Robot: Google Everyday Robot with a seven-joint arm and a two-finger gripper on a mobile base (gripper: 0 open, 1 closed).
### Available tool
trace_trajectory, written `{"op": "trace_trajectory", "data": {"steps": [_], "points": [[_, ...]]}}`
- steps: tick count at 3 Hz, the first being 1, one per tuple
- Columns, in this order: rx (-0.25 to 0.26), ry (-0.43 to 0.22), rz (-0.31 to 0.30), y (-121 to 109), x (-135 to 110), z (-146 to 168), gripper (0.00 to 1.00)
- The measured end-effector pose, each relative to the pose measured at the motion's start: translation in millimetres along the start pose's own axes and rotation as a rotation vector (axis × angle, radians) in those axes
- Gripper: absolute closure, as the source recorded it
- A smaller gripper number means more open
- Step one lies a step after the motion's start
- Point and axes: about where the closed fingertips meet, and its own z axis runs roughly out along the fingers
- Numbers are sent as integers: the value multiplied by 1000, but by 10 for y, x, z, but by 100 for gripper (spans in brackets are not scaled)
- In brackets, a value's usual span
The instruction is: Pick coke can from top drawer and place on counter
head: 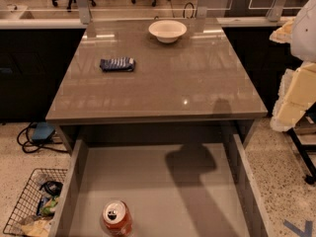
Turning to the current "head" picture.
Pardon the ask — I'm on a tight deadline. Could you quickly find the green snack bag in basket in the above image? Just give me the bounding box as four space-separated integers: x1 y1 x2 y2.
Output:
39 197 59 216

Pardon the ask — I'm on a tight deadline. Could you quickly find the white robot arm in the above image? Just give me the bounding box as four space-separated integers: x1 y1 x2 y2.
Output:
270 0 316 132

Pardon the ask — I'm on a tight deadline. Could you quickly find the open grey top drawer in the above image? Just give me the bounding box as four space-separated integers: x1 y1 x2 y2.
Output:
49 134 272 237

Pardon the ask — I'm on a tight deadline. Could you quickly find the red coke can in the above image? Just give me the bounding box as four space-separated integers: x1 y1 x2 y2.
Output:
102 200 132 237

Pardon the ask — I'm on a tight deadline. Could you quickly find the black wire basket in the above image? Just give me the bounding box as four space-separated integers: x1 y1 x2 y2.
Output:
3 168 67 237

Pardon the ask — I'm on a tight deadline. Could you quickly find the grey counter cabinet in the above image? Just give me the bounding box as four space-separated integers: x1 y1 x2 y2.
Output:
46 18 267 149

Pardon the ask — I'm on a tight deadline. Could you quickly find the white ceramic bowl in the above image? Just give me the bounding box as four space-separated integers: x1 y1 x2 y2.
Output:
148 20 187 43

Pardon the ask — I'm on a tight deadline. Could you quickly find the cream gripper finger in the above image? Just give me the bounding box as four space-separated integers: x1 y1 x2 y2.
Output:
270 20 293 43
271 62 316 132

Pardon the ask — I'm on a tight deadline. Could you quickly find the blue striped snack bag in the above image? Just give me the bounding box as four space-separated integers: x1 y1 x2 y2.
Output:
100 57 135 72

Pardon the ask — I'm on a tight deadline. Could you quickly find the black floor cable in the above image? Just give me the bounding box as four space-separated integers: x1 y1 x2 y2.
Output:
16 121 69 155

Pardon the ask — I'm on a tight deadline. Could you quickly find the black rolling cart frame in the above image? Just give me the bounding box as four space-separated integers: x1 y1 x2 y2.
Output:
287 112 316 185

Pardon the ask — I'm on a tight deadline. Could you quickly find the blue foot pedal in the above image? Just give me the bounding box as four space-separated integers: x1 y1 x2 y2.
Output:
32 122 55 143

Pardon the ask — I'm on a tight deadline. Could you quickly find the yellow snack bag in basket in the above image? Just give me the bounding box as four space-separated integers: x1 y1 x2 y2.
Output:
21 219 51 237

